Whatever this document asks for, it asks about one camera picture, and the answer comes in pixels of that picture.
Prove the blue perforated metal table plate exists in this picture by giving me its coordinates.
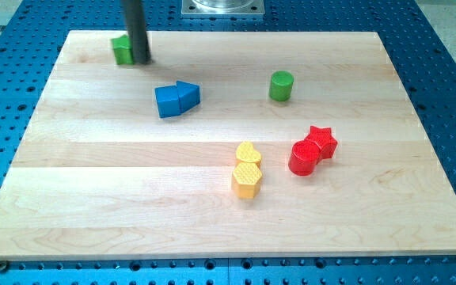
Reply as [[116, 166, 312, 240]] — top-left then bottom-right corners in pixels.
[[0, 1, 456, 284]]

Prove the red cylinder block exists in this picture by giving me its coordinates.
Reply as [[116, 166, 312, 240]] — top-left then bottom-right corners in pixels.
[[288, 140, 321, 176]]

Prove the light wooden board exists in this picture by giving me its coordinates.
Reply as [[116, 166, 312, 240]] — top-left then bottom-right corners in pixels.
[[0, 31, 456, 260]]

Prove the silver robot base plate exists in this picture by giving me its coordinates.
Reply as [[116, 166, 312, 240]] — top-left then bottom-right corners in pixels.
[[181, 0, 265, 17]]

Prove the red star block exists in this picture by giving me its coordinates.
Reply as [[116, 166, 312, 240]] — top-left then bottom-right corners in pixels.
[[306, 126, 338, 160]]

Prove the yellow heart block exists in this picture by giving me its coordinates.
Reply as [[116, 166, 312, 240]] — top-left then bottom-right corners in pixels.
[[235, 141, 262, 168]]

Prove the blue triangle block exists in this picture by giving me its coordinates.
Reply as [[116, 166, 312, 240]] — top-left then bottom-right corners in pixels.
[[176, 81, 200, 113]]

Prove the green cylinder block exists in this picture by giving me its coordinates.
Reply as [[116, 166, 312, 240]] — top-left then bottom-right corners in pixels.
[[268, 70, 294, 101]]

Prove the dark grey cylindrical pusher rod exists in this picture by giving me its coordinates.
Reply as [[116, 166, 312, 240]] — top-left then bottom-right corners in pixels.
[[121, 0, 151, 64]]

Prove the green star block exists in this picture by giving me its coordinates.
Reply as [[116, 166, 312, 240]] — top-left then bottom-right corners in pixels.
[[111, 34, 134, 65]]

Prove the blue cube block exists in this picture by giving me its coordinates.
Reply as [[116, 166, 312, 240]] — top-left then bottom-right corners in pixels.
[[154, 85, 181, 118]]

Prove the yellow hexagon block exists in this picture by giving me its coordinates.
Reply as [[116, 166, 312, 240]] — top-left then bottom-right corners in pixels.
[[231, 162, 263, 199]]

